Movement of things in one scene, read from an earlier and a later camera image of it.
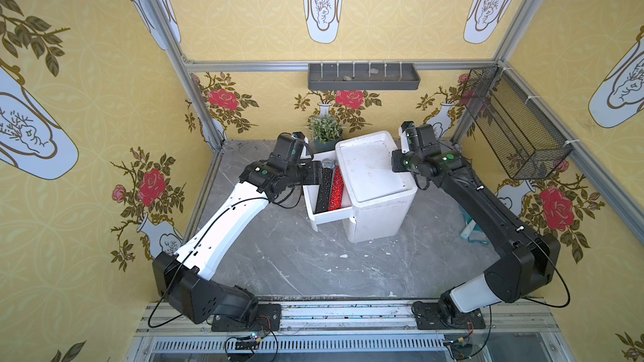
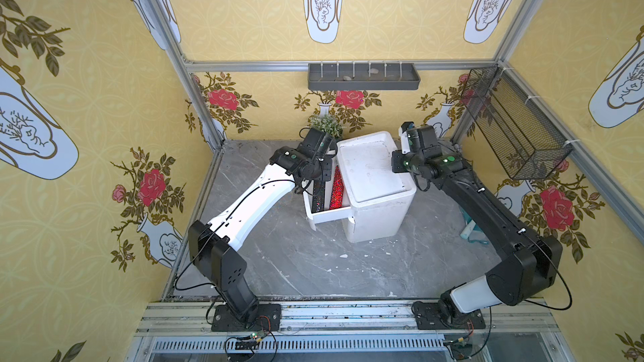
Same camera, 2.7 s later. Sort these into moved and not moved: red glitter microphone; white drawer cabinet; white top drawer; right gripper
Moved: white top drawer
Not moved: red glitter microphone; white drawer cabinet; right gripper
